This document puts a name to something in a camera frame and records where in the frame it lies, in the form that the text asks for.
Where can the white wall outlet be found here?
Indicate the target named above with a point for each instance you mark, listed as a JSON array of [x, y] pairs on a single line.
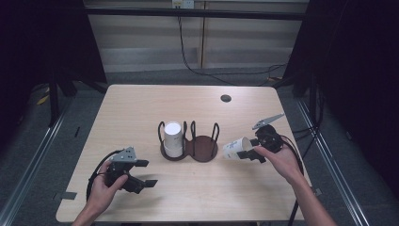
[[183, 3]]

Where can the grey tape strip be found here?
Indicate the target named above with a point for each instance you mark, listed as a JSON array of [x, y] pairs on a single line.
[[316, 191], [66, 196]]

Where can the white paper cup blue print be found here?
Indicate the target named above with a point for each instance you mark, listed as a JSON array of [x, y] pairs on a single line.
[[235, 148]]

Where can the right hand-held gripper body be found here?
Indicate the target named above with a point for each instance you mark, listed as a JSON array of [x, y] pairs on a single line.
[[268, 138]]

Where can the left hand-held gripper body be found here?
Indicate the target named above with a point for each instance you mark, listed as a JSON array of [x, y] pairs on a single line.
[[124, 155]]

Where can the brown wooden cup holder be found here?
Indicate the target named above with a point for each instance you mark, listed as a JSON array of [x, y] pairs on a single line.
[[204, 149]]

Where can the black metal crossbar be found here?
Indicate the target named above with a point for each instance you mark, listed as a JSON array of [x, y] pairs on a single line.
[[188, 13]]

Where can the person's right hand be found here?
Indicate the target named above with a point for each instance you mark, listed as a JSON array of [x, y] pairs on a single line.
[[280, 164]]

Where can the dark curtain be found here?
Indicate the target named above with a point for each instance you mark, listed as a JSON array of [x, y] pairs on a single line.
[[354, 62], [40, 40]]

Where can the person's left hand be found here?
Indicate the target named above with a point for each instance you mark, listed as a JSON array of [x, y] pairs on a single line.
[[102, 191]]

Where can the metal floor rail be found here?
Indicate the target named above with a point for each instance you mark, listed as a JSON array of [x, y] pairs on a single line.
[[337, 175], [28, 175]]

